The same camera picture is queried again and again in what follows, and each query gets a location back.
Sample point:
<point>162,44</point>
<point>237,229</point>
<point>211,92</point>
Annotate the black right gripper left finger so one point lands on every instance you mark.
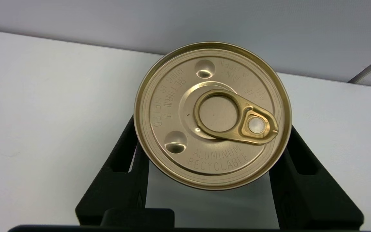
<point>114,193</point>

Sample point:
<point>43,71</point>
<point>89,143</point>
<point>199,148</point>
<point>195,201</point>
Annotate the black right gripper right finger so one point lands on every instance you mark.
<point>311,199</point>

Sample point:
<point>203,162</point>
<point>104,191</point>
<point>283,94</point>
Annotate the gold-lidded tin can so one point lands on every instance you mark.
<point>172,106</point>

